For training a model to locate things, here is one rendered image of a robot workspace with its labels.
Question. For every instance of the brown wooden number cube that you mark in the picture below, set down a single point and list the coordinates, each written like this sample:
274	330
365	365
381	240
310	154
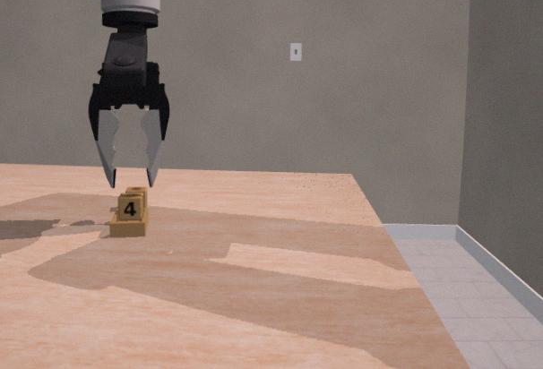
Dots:
139	190
130	206

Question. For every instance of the brown wooden tray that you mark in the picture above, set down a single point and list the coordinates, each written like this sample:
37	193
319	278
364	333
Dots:
121	228

